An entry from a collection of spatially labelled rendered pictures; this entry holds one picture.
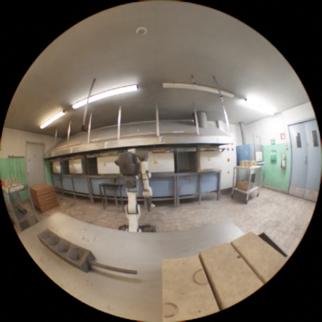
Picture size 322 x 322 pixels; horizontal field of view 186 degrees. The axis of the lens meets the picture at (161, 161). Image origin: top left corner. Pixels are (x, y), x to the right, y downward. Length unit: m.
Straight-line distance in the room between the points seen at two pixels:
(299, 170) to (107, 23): 4.54
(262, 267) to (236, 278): 0.09
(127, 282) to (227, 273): 0.29
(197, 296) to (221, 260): 0.13
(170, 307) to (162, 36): 1.64
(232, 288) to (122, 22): 1.64
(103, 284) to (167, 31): 1.70
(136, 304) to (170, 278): 0.14
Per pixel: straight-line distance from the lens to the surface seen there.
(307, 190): 3.88
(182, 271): 0.33
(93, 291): 0.42
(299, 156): 3.80
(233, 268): 0.36
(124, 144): 2.06
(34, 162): 4.99
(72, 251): 0.49
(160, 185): 2.36
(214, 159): 2.44
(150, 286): 0.38
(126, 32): 1.34
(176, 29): 1.33
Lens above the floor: 1.22
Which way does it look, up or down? 1 degrees down
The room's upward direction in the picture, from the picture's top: 3 degrees counter-clockwise
